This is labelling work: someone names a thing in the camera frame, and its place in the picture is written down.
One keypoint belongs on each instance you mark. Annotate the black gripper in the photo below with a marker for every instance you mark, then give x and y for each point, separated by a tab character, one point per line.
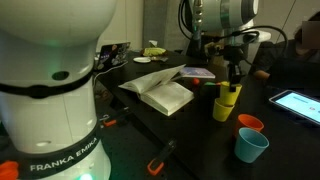
233	54

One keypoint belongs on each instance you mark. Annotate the lime green plastic cup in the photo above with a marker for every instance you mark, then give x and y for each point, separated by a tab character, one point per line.
227	97

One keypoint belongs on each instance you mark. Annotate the yellow plastic cup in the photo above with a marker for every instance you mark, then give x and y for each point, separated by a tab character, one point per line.
221	111

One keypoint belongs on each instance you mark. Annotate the orange plastic cup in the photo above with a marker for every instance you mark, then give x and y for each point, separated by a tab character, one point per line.
249	121

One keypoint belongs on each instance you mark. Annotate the blue plastic cup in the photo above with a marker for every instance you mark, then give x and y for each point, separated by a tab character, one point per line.
250	144

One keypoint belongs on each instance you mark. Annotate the white franka robot arm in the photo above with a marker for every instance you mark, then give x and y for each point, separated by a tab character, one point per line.
47	50

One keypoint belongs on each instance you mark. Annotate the black fruit bowl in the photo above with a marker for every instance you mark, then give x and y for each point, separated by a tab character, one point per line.
209	91

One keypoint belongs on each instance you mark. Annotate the small orange ball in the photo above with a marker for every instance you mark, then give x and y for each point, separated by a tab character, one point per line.
195	81

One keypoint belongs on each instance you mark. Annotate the UIST purple book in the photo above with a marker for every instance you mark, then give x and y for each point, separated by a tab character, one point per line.
194	72

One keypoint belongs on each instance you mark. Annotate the person in dark clothes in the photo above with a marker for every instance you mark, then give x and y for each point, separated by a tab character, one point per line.
296	68

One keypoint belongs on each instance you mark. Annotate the open white book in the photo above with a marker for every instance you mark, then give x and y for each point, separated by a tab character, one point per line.
159	91

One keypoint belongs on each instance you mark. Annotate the smartphone with lit screen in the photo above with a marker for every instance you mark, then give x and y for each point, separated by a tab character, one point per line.
299	104

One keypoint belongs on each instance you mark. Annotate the yellow green cloth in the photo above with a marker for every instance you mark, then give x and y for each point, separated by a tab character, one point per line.
155	51

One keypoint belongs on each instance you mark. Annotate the white plate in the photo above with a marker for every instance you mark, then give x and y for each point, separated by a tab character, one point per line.
142	59

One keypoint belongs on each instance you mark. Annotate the black orange clamp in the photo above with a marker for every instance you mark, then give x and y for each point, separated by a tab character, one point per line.
157	163
119	118

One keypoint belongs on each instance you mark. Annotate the laptop with stickers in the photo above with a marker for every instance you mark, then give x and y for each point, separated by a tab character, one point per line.
112	55

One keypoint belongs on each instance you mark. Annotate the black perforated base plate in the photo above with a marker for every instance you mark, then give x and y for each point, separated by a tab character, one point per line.
130	149

